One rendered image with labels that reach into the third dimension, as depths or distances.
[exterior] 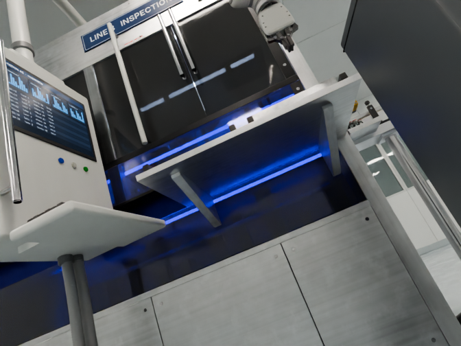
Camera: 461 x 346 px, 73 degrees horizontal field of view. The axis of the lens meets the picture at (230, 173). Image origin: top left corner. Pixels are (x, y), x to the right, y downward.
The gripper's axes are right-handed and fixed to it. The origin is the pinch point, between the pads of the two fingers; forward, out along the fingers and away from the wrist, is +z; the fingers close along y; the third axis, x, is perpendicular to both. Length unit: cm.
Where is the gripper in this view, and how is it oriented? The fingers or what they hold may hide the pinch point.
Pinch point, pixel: (288, 44)
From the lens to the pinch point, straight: 108.8
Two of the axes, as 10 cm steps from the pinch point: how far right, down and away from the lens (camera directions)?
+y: -9.1, 4.1, 1.0
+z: 3.5, 8.7, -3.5
